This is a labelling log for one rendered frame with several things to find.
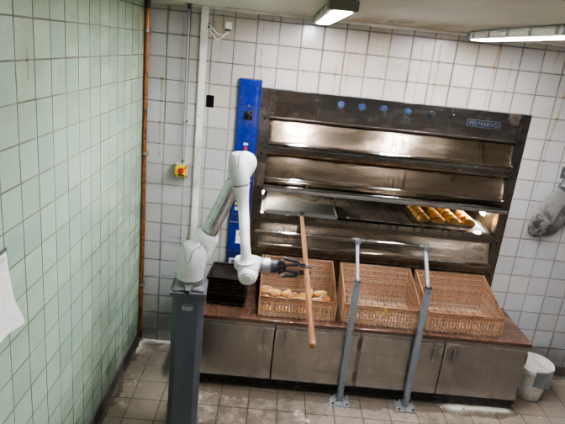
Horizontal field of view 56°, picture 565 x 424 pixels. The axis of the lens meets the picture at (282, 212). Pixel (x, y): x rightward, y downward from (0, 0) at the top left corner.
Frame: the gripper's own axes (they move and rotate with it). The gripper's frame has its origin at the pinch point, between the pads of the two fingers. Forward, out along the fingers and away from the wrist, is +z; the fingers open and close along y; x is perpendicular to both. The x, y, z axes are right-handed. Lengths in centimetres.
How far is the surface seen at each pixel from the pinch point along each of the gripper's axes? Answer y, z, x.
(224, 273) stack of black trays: 40, -53, -70
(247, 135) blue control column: -57, -46, -96
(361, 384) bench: 105, 55, -46
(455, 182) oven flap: -39, 110, -102
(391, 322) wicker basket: 55, 69, -51
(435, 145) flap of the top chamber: -64, 90, -102
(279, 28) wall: -133, -31, -99
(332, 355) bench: 83, 30, -45
